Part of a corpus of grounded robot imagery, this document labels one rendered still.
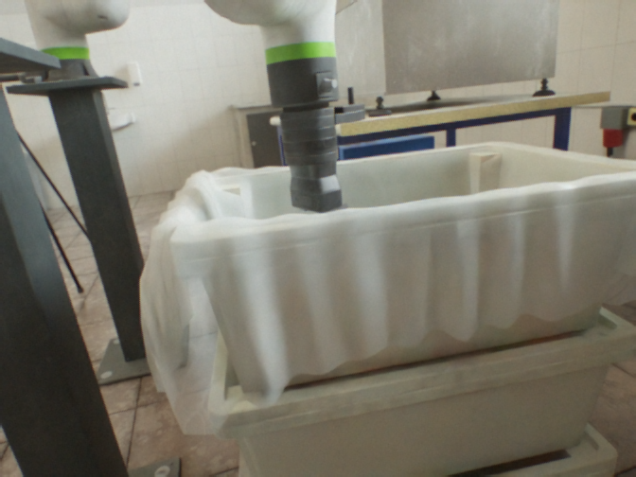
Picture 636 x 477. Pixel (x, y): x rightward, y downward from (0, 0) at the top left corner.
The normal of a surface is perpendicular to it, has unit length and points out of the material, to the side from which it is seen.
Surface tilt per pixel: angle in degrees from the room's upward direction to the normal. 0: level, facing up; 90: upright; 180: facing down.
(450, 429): 96
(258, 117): 90
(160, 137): 90
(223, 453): 0
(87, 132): 90
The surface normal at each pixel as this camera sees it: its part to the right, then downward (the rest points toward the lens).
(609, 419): -0.11, -0.94
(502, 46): 0.29, 0.28
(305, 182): -0.78, 0.22
